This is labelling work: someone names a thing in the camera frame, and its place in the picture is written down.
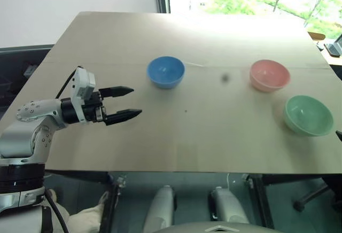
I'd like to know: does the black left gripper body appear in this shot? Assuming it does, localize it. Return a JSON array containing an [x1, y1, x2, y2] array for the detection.
[[81, 89, 108, 124]]

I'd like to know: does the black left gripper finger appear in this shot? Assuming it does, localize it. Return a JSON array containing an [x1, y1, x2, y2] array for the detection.
[[99, 86, 135, 99], [104, 108, 143, 126]]

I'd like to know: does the green bowl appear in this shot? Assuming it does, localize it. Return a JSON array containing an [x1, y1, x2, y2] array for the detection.
[[283, 95, 335, 138]]

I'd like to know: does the blue bowl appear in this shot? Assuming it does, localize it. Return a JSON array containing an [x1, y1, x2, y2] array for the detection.
[[146, 56, 186, 90]]

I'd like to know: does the black office chair base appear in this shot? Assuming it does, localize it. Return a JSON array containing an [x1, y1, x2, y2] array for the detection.
[[293, 175, 342, 213]]

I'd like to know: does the dark laptop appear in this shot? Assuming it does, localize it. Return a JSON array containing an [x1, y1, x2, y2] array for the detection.
[[316, 33, 342, 58]]

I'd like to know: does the black table leg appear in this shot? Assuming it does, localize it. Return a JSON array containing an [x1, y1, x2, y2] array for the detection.
[[100, 173, 127, 233], [242, 173, 276, 230]]

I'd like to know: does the red bowl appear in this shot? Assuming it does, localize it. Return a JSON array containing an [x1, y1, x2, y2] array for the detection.
[[249, 59, 291, 93]]

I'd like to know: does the silver left robot leg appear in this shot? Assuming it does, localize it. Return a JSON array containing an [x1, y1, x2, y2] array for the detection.
[[143, 185, 177, 233]]

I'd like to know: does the silver robot leg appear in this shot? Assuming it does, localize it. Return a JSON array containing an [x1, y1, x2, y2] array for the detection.
[[143, 185, 177, 233], [208, 186, 251, 225]]

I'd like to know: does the cardboard box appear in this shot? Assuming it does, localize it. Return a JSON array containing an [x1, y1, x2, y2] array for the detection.
[[307, 30, 327, 42]]

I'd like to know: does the beige cloth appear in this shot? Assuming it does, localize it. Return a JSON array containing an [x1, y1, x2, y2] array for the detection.
[[42, 189, 111, 233]]

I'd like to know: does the silver right robot leg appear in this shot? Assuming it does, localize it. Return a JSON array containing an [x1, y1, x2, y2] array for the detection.
[[208, 186, 251, 225]]

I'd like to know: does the grey robot torso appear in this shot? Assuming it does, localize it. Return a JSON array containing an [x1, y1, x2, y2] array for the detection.
[[159, 222, 272, 233]]

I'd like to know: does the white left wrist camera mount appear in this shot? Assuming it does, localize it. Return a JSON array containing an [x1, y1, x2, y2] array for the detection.
[[69, 67, 96, 123]]

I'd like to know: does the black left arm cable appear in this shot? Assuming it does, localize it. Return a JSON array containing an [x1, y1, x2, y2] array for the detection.
[[55, 66, 81, 100]]

